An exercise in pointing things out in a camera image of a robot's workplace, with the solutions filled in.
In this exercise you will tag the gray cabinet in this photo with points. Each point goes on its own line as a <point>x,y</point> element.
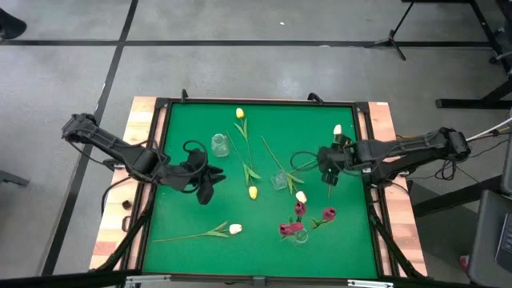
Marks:
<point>484,240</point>

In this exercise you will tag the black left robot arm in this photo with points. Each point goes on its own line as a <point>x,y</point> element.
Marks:
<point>120,150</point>

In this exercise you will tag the cut-pattern clear glass vase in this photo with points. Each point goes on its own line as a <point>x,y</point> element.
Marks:
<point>220,146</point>

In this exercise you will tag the white artificial tulip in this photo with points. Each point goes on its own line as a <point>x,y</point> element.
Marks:
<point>301,197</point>
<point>337,129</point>
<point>235,229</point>

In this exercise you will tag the black desk frame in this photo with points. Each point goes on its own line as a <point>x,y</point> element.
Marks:
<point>460,103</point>

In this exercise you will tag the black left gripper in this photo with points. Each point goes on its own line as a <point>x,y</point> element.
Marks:
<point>192,172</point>

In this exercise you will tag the black tripod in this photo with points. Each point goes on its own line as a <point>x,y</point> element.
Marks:
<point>391,40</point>

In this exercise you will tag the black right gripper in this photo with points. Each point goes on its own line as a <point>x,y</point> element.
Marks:
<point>336,159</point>

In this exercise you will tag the silver metal bracket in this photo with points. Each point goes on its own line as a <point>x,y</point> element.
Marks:
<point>370,284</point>
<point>148,281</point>

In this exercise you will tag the black desk leg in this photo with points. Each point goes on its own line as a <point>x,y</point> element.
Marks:
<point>448,198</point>

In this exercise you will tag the person's foot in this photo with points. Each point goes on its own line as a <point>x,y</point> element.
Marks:
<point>12,28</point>

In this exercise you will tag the yellow artificial tulip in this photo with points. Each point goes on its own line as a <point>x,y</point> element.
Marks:
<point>239,113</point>
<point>253,193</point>

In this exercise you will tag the black keyboard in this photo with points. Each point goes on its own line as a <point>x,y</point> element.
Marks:
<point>506,244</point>

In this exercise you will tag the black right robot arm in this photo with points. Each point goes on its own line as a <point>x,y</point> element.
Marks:
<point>408,150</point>

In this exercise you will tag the green table mat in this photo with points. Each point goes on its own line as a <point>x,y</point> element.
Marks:
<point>340,248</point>

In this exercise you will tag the gray chair base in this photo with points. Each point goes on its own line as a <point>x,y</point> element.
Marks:
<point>12,178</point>

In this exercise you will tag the ribbed bell-shaped glass vase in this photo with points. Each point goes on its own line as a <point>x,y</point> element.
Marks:
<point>279,181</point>

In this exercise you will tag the black frame clamp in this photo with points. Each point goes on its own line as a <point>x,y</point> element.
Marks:
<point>184,95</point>
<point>316,97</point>

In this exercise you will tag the tall smooth glass vase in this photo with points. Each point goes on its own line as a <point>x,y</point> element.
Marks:
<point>301,237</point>

